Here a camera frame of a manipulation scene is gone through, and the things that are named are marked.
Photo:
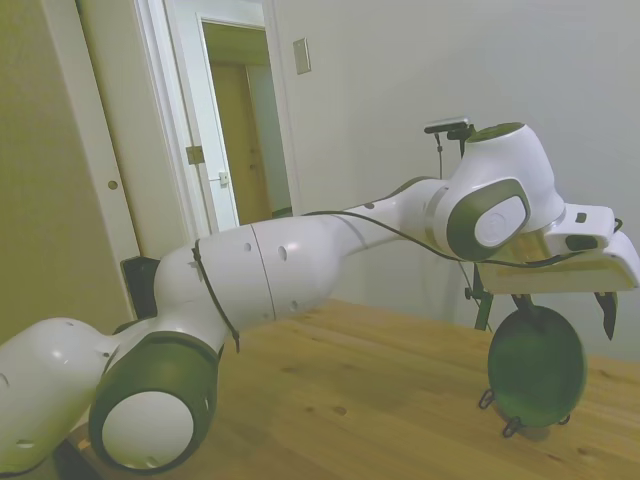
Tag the white door latch plate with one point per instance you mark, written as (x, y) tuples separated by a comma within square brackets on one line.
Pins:
[(222, 178)]

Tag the grey exterior camera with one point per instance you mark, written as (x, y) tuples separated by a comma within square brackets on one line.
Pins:
[(447, 124)]

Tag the brown wooden door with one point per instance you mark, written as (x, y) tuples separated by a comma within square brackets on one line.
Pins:
[(235, 140)]

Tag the green round plate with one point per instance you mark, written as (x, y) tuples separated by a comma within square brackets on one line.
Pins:
[(537, 372)]

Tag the brass door hinge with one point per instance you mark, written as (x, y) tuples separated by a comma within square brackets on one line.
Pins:
[(195, 155)]

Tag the cream closet door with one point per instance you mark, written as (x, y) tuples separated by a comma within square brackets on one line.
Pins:
[(50, 125)]

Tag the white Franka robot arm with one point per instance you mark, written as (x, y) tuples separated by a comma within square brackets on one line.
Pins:
[(300, 265)]

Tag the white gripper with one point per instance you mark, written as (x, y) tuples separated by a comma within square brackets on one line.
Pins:
[(560, 277)]

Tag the black box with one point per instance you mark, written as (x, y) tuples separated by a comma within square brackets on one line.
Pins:
[(140, 285)]

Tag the black camera stand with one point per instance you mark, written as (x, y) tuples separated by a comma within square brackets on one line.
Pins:
[(484, 310)]

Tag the white open door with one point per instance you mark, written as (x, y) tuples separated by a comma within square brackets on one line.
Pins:
[(192, 100)]

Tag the beige wall switch plate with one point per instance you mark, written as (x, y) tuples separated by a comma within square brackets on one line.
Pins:
[(301, 56)]

